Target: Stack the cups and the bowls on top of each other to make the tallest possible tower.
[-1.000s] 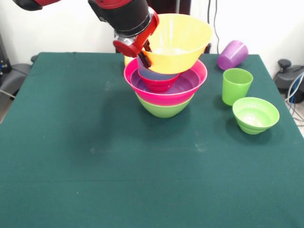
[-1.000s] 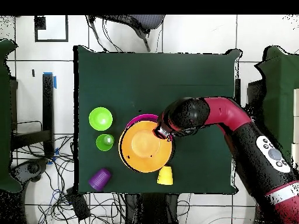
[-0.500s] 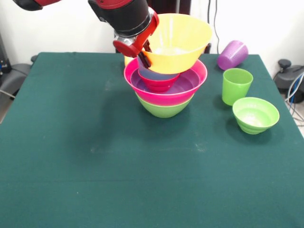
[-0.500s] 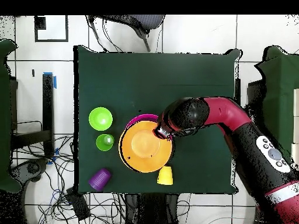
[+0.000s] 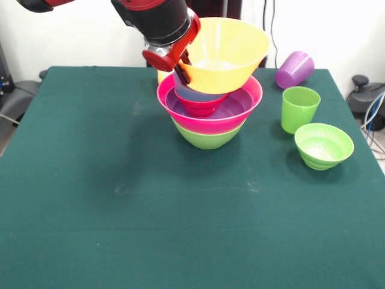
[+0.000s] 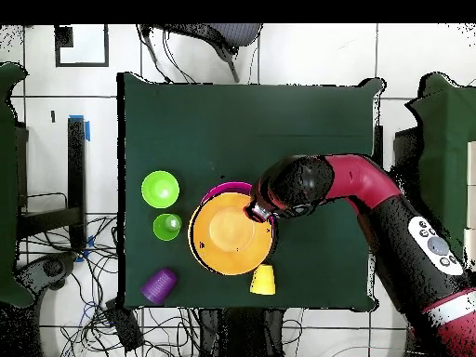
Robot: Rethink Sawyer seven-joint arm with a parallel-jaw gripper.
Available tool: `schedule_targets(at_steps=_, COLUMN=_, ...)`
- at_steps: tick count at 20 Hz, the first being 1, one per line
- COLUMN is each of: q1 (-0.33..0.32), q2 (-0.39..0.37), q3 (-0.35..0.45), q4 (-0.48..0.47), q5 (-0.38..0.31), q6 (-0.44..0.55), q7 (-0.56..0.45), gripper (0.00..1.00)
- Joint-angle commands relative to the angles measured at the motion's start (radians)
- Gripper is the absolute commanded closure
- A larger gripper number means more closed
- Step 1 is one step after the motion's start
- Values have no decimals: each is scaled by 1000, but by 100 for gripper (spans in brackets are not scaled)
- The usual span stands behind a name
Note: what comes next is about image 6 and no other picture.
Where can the large pink bowl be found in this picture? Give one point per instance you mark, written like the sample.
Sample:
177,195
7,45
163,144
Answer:
227,187

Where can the large orange bowl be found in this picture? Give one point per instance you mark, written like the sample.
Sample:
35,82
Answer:
230,245

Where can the yellow cup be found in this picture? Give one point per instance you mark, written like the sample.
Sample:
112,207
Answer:
263,280

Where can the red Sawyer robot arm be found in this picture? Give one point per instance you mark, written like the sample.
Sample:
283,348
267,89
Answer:
364,182

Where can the dark green tablecloth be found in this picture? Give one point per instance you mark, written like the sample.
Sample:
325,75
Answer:
223,130

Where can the green cup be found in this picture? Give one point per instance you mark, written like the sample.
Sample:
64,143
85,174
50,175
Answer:
163,228

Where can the small green bowl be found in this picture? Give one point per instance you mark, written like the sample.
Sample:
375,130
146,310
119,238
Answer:
160,189

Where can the purple cup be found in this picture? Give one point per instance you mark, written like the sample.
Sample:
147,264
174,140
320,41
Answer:
159,286

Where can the black power strip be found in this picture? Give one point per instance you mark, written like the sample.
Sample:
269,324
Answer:
124,327

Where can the grey office chair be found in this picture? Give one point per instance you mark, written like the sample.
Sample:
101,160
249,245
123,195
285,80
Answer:
230,33

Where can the black metal stand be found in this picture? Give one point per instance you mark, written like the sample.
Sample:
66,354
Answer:
76,167

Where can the blue tape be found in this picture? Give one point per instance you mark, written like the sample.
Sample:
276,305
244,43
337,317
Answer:
87,131

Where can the green-clothed side table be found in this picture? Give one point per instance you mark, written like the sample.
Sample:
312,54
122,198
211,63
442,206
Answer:
7,186
446,141

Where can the black caster leg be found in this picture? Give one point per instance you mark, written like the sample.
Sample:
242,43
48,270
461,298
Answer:
48,267

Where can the black square frame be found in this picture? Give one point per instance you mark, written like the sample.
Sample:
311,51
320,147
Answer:
81,64

